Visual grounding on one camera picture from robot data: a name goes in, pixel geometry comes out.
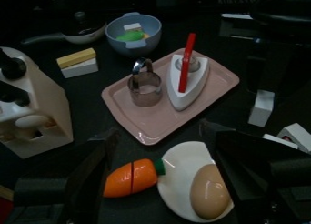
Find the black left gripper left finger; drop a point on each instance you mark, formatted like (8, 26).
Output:
(91, 173)

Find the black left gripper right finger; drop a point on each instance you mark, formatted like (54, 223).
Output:
(251, 167)

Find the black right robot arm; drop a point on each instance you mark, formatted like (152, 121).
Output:
(279, 12)

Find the yellow and white sushi piece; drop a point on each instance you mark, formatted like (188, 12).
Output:
(79, 63)

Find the orange toy carrot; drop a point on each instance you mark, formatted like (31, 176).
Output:
(130, 179)

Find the brown toy egg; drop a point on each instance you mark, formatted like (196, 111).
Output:
(210, 192)

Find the white block with red mark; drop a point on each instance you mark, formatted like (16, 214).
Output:
(299, 135)

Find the white plate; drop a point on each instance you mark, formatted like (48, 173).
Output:
(180, 173)

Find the white rectangular block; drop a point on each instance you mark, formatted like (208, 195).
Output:
(260, 107)

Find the beige toy knife block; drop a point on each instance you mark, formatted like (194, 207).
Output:
(48, 112)

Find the pink plastic tray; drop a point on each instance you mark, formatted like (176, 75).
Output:
(162, 124)

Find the green toy vegetable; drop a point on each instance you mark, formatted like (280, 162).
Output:
(130, 36)

